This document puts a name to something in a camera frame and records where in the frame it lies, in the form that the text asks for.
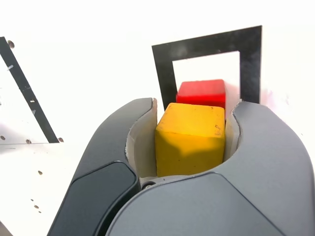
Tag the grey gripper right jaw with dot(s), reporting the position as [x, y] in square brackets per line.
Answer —
[233, 201]

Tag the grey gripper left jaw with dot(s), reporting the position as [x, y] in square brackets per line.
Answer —
[98, 177]

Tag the yellow cube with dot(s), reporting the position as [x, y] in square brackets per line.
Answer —
[189, 137]

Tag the red cube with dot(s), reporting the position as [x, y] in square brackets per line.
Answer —
[201, 92]

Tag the black tape square outline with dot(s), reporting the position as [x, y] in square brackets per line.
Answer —
[249, 61]

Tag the black tape strip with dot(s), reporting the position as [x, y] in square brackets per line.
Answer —
[27, 91]

